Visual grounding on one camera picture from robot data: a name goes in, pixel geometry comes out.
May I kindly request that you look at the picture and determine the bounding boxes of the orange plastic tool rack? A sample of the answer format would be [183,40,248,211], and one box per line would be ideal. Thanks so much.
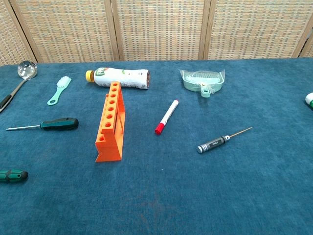
[94,82,126,164]

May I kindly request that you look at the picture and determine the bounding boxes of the mint green plastic brush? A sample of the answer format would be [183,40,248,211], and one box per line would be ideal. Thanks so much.
[46,76,72,106]

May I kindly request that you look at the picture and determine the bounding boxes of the blue felt table cover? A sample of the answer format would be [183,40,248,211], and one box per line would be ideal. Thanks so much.
[0,57,313,235]

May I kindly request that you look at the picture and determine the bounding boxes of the black metal precision screwdriver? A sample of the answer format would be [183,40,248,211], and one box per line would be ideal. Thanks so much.
[197,126,254,154]

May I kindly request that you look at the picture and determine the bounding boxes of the steel ladle black grip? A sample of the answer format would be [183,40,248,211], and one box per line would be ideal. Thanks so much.
[0,60,38,113]

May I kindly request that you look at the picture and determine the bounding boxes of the mint dustpan in plastic bag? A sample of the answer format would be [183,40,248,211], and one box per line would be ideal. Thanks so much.
[178,69,225,98]

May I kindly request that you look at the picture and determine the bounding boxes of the white marker red cap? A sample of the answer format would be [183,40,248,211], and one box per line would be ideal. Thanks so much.
[154,99,179,135]

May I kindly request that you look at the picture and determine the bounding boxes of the small white green bottle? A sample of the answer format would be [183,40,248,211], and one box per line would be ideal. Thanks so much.
[304,92,313,111]

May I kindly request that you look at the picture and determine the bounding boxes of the white bottle yellow cap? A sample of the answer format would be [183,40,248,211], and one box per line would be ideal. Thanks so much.
[85,68,151,90]

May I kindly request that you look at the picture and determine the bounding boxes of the woven wooden folding screen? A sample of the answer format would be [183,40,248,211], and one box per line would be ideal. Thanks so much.
[0,0,313,67]

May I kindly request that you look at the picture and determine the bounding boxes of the green black handle screwdriver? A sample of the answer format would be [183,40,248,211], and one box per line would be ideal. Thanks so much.
[6,117,79,132]
[0,169,29,183]

